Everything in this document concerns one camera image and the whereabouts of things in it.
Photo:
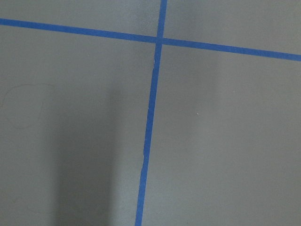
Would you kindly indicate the blue tape grid lines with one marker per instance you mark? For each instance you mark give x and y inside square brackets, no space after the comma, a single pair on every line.
[159,41]

